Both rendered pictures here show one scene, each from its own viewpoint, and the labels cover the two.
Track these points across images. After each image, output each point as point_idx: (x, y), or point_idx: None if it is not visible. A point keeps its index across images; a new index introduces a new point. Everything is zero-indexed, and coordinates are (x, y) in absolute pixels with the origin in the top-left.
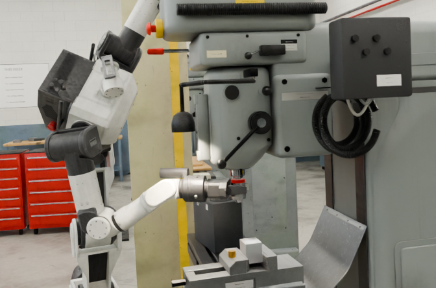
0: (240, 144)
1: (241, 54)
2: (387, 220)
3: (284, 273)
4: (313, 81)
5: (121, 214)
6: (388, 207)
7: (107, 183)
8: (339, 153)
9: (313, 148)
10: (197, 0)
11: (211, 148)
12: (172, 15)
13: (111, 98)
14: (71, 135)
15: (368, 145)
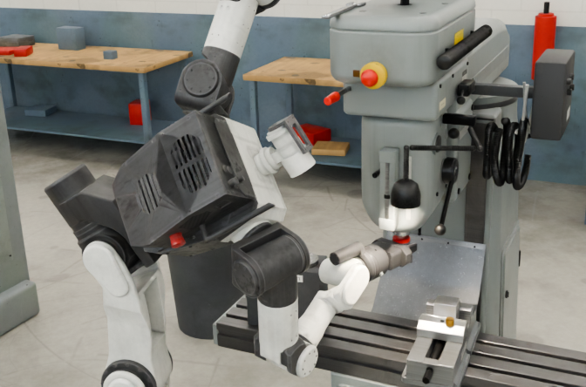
0: (448, 202)
1: (449, 98)
2: (500, 233)
3: (473, 319)
4: (468, 111)
5: (316, 330)
6: (500, 221)
7: (162, 296)
8: (520, 187)
9: (465, 182)
10: (442, 44)
11: (407, 213)
12: (427, 66)
13: (268, 174)
14: (285, 249)
15: (527, 172)
